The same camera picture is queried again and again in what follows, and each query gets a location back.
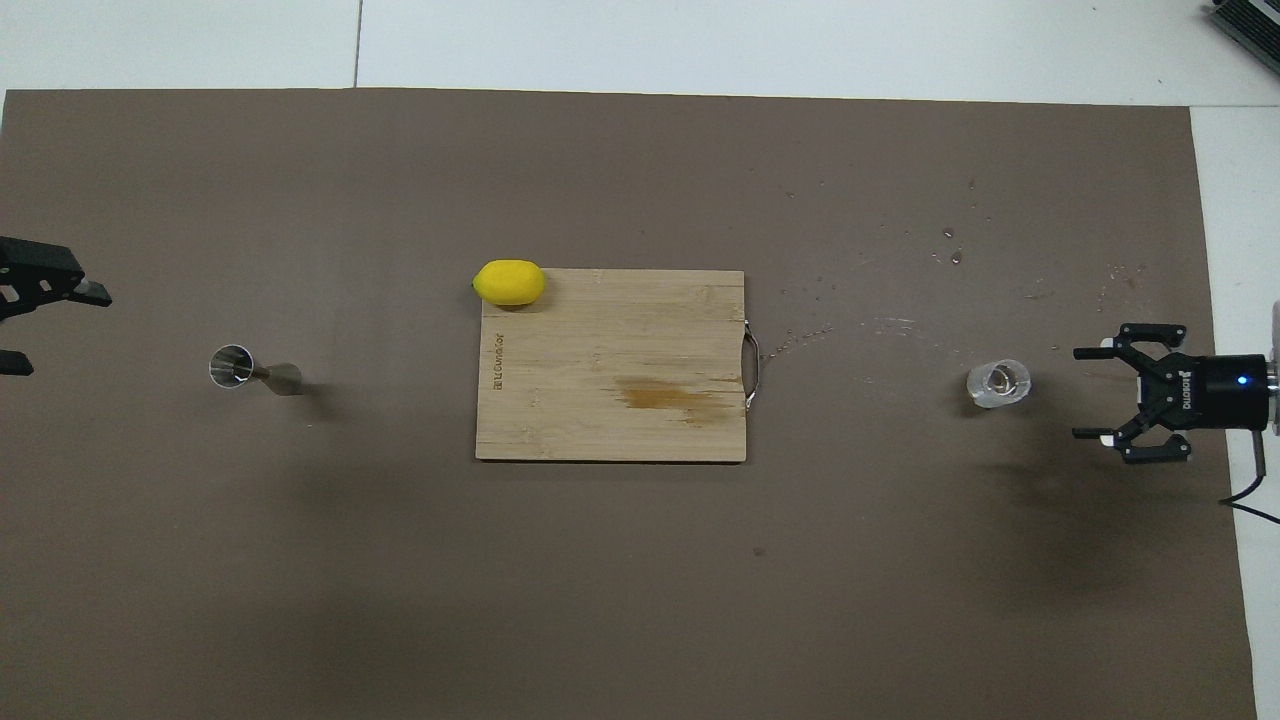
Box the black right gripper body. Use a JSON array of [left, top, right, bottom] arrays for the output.
[[1138, 353, 1272, 433]]

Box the clear glass cup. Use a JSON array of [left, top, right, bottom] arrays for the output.
[[965, 358, 1032, 410]]

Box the steel double jigger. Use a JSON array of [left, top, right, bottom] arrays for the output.
[[208, 344, 304, 397]]

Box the grey ribbed device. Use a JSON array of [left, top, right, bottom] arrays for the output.
[[1203, 0, 1280, 73]]

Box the brown table mat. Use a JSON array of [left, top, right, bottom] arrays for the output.
[[0, 88, 1259, 720]]

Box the yellow lemon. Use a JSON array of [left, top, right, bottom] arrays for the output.
[[472, 259, 547, 307]]

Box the wooden cutting board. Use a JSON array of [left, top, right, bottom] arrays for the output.
[[475, 268, 763, 464]]

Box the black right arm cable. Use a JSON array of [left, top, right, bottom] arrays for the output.
[[1218, 430, 1280, 526]]

